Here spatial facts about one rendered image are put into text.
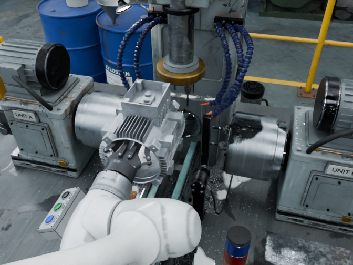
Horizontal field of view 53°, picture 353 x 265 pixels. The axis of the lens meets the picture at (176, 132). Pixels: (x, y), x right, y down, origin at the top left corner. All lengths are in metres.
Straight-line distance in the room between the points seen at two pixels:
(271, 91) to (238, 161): 2.45
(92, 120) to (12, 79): 0.34
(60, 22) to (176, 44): 2.04
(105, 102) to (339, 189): 0.92
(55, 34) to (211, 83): 1.97
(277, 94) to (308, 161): 2.45
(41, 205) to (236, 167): 0.82
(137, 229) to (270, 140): 0.77
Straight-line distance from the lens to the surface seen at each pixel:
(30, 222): 1.55
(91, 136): 1.44
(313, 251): 1.30
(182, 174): 1.43
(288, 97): 3.65
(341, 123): 1.24
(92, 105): 1.44
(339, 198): 1.37
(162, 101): 0.92
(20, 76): 1.47
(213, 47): 1.45
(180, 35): 1.20
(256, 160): 1.29
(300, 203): 1.41
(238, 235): 0.91
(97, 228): 0.72
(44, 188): 1.65
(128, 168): 0.83
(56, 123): 1.47
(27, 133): 1.59
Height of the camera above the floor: 1.96
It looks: 40 degrees down
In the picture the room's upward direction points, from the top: 1 degrees counter-clockwise
